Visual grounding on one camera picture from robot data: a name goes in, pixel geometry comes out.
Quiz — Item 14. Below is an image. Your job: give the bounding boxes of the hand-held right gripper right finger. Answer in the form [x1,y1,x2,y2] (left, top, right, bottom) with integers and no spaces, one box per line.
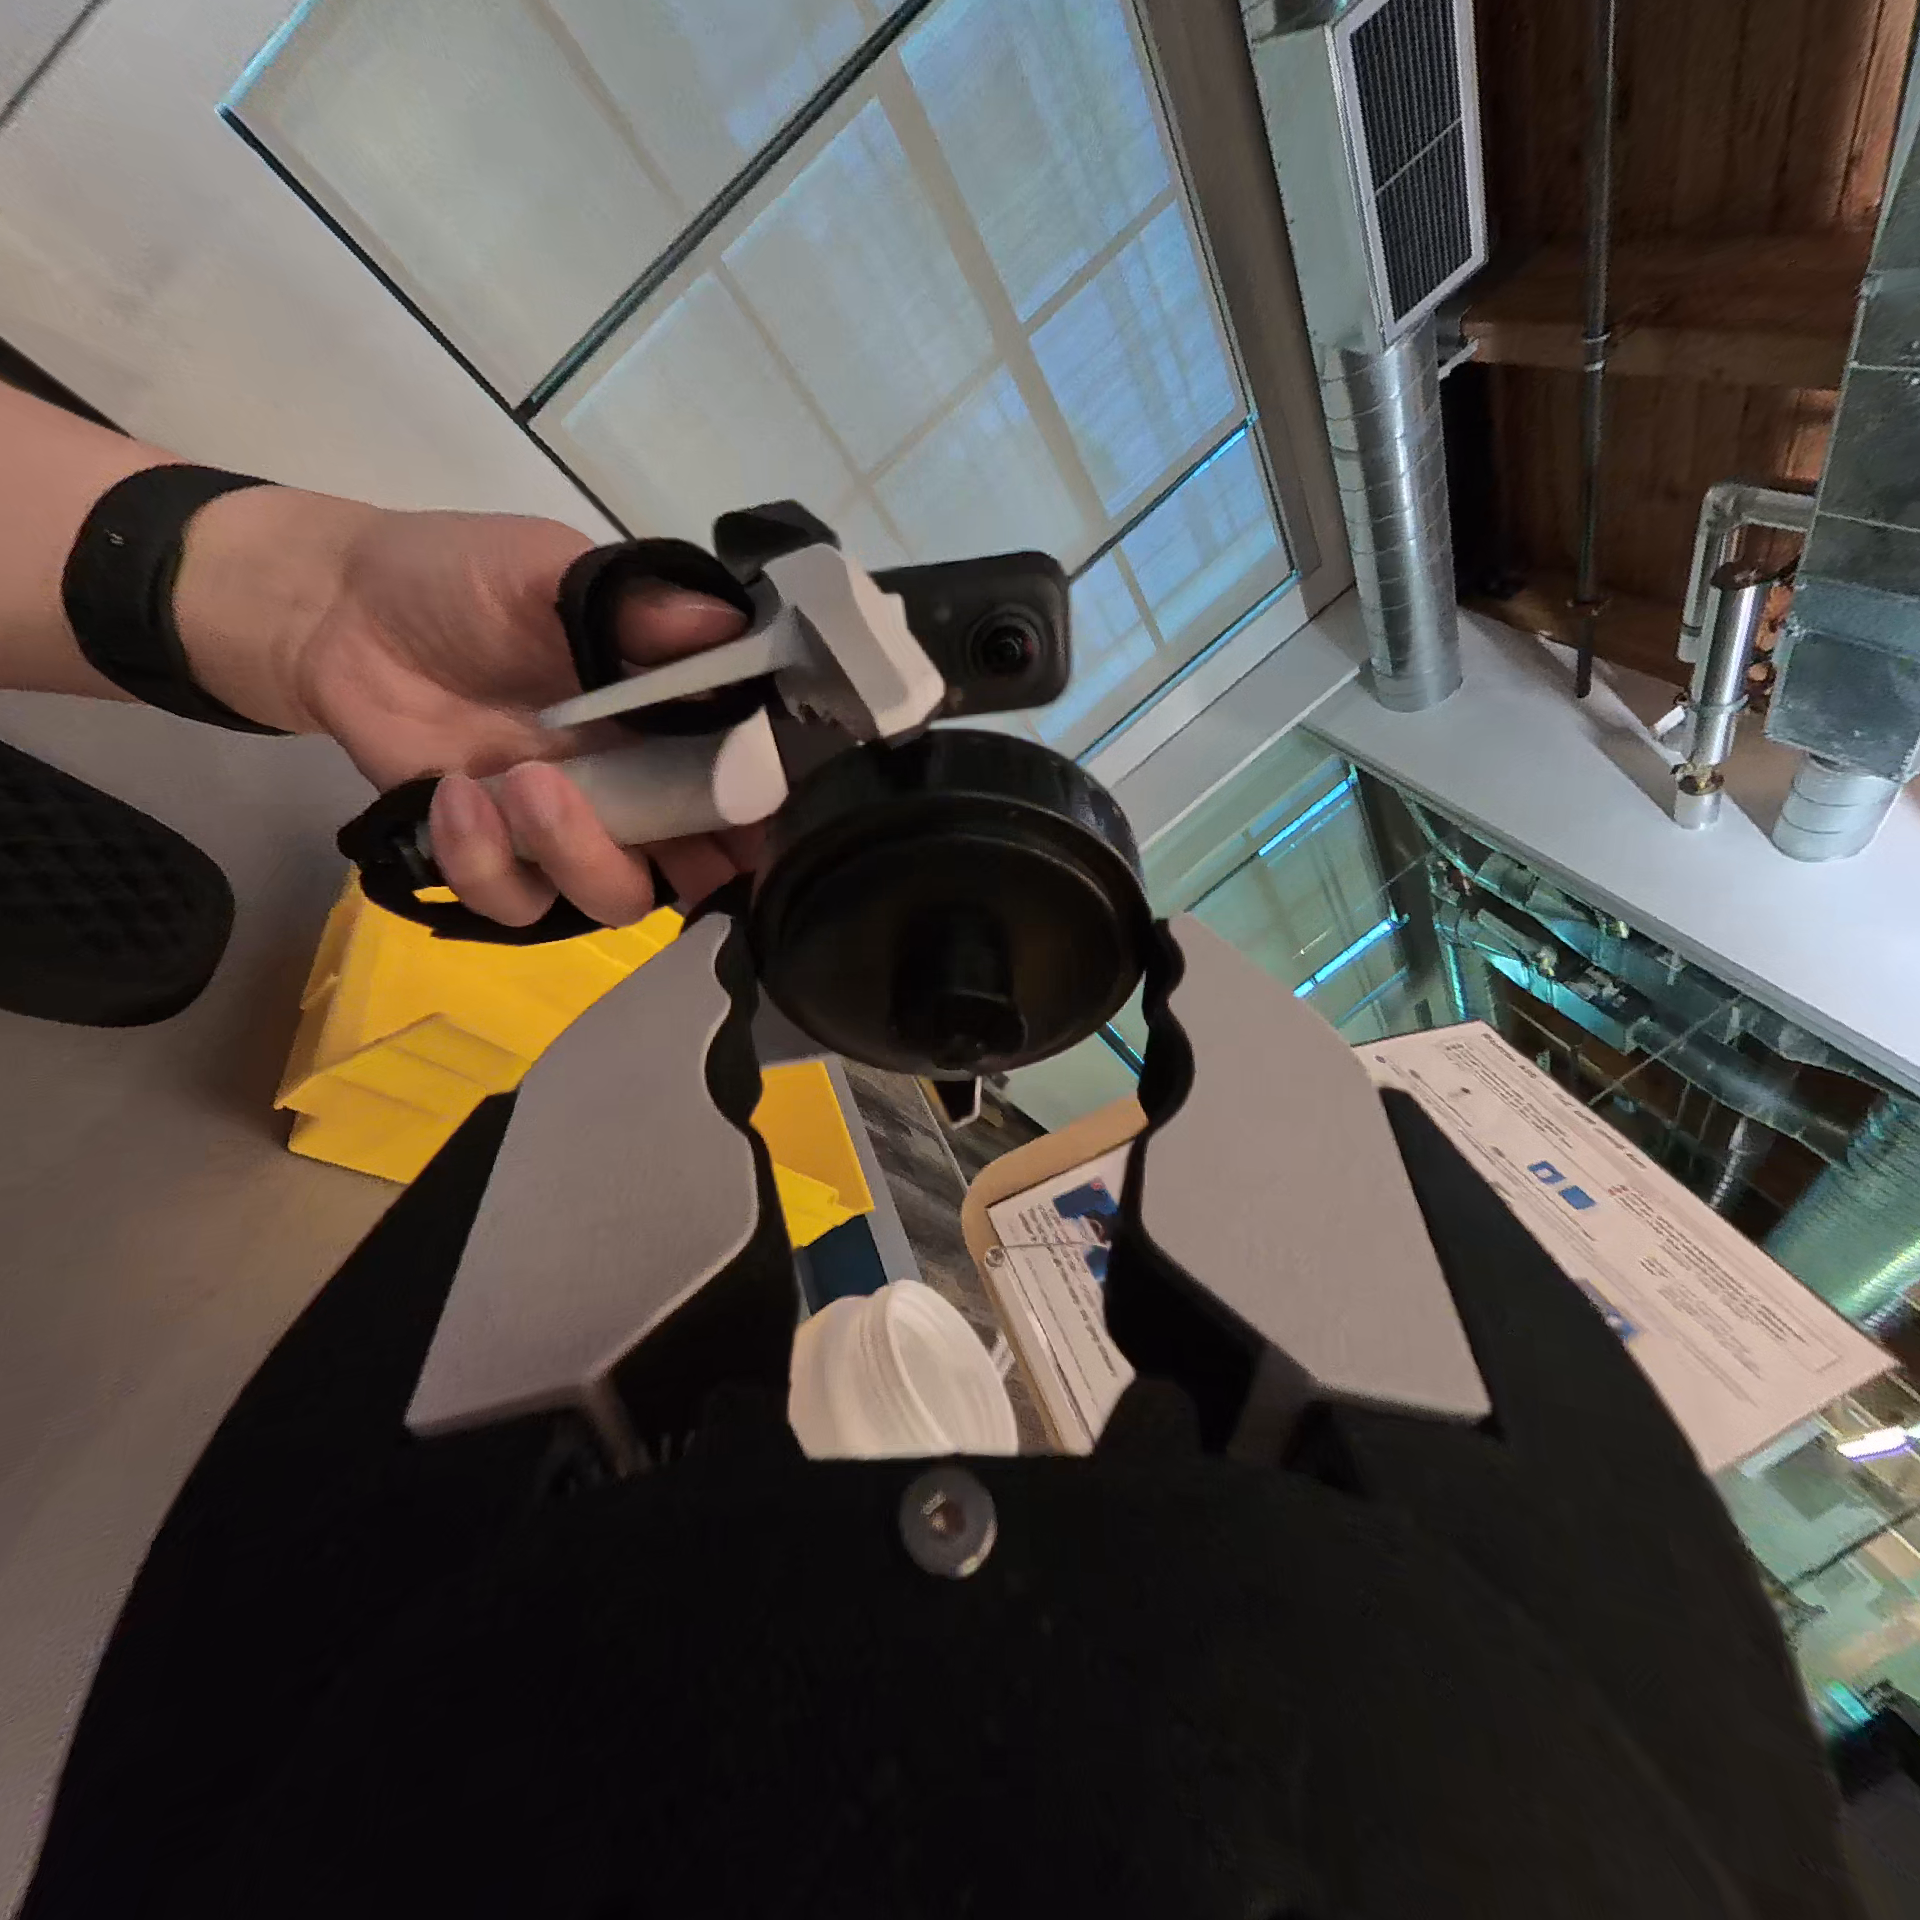
[1104,910,1495,1455]

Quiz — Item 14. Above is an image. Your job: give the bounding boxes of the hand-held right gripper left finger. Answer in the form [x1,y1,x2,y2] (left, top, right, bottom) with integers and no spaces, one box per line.
[401,910,802,1462]

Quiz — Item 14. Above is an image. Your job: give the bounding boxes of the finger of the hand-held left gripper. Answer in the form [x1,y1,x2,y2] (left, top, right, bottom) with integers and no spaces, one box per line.
[751,989,848,1075]

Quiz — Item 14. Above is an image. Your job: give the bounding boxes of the black bottle lid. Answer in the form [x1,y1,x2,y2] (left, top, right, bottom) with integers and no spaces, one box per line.
[744,733,1160,1078]

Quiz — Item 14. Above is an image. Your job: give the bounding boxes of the yellow plastic bin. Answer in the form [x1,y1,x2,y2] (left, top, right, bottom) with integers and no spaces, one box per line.
[276,868,876,1252]

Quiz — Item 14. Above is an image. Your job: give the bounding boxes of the white plastic bottle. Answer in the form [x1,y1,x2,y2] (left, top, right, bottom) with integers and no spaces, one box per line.
[786,1278,1023,1459]

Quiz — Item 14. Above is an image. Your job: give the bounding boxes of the person's left hand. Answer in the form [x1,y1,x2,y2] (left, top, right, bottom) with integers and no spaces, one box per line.
[181,487,767,931]

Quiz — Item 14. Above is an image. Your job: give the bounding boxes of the printed instruction sheet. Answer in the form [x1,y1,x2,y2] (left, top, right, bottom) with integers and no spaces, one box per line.
[990,1022,1893,1472]

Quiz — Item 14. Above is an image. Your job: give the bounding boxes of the white air vent grille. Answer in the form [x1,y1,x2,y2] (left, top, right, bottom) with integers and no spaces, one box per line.
[1327,0,1491,347]

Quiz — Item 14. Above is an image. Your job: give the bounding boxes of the thin black pipe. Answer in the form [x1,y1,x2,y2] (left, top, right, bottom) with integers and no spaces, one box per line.
[1570,0,1622,703]

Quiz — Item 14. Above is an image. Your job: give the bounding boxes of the silver pipe fitting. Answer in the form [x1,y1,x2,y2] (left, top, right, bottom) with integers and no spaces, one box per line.
[1670,480,1819,833]

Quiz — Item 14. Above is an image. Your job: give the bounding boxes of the round metal duct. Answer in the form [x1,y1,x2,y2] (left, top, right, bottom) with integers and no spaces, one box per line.
[1316,322,1466,714]

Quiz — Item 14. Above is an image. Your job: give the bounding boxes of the window frame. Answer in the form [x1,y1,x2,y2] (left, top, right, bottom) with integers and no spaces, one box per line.
[215,0,1329,773]

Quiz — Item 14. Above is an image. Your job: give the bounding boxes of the flexible metal duct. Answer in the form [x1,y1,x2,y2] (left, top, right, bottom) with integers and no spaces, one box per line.
[1710,1100,1920,1337]

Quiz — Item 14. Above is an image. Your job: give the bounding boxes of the rectangular metal duct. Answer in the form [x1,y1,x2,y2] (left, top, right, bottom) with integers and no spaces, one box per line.
[1763,0,1920,866]

